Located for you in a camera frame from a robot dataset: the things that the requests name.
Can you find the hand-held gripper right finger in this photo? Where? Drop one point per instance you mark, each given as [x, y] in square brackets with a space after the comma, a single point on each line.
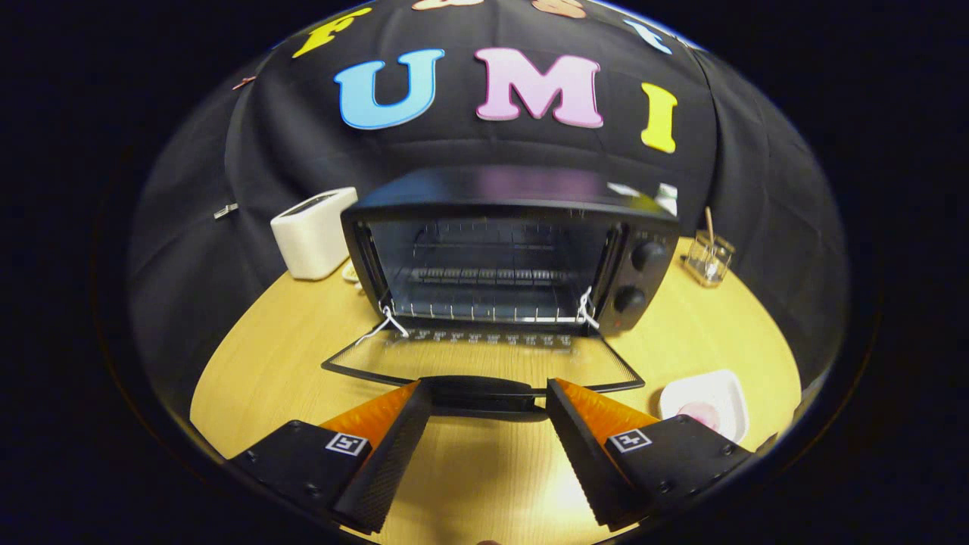
[583, 454]

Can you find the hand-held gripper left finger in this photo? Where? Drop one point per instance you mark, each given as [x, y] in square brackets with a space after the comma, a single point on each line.
[394, 454]

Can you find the pink round food slice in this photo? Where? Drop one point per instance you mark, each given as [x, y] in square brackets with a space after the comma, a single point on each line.
[700, 415]

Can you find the white square plate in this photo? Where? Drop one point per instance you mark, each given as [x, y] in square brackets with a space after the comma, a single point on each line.
[719, 390]

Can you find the black toaster oven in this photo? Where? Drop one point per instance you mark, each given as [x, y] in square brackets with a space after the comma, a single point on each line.
[500, 185]

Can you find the white pop-up toaster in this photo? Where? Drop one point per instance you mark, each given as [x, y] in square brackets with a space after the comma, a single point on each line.
[310, 238]

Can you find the clear glass holder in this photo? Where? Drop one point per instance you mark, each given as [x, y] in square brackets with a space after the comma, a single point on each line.
[708, 261]

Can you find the thin wooden stick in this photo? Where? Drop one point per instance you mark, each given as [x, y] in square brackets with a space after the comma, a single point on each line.
[709, 223]

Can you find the silver metal clip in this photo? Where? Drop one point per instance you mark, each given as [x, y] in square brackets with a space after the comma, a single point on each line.
[225, 210]

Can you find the black backdrop cloth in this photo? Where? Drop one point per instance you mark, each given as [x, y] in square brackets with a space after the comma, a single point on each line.
[197, 166]

